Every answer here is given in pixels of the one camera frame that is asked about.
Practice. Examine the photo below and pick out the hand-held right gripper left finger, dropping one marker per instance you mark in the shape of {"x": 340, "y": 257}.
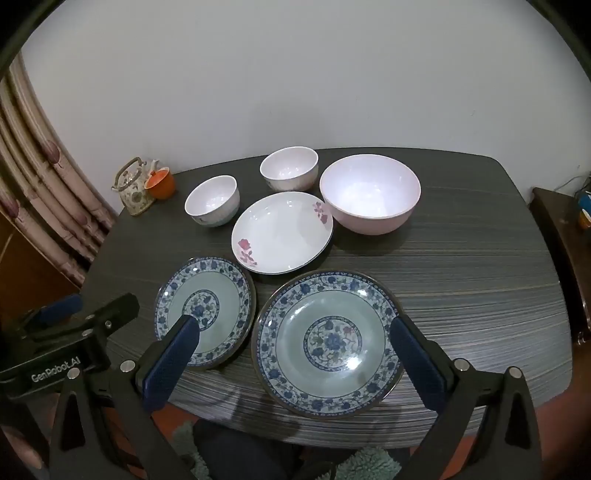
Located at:
{"x": 171, "y": 364}

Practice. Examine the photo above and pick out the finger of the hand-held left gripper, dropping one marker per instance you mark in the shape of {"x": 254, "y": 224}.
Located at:
{"x": 117, "y": 311}
{"x": 57, "y": 308}

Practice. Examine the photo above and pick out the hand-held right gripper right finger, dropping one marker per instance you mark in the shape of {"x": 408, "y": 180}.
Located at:
{"x": 415, "y": 364}

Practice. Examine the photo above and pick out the small blue floral plate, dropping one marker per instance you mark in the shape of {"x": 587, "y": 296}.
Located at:
{"x": 207, "y": 281}

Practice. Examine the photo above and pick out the large blue floral plate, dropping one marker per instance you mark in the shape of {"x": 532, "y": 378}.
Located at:
{"x": 323, "y": 341}

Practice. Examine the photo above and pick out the small bowl with blue print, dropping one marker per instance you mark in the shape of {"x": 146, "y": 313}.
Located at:
{"x": 212, "y": 203}

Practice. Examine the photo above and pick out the white plate with pink flowers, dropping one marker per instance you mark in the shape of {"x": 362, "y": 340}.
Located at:
{"x": 281, "y": 235}

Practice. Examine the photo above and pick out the large pink bowl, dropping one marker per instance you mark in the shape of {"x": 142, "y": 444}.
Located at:
{"x": 369, "y": 198}

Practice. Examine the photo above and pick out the small bowl with pink print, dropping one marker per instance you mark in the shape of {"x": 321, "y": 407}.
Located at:
{"x": 288, "y": 168}

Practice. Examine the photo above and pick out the brown wooden cabinet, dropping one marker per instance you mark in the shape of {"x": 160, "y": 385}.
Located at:
{"x": 27, "y": 277}

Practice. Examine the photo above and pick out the person's dark trousers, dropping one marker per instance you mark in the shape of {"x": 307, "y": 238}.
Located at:
{"x": 240, "y": 452}

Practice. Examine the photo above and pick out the floral ceramic teapot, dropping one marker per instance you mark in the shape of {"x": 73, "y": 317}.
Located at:
{"x": 134, "y": 196}

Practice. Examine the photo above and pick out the beige patterned curtain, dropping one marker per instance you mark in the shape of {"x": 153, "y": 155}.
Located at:
{"x": 41, "y": 184}

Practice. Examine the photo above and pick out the orange lidded cup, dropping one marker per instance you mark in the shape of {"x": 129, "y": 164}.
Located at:
{"x": 161, "y": 187}

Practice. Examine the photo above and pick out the dark wooden side table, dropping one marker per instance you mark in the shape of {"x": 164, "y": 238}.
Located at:
{"x": 558, "y": 240}

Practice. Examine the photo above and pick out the blue and orange container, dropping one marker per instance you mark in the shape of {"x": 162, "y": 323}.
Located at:
{"x": 585, "y": 212}

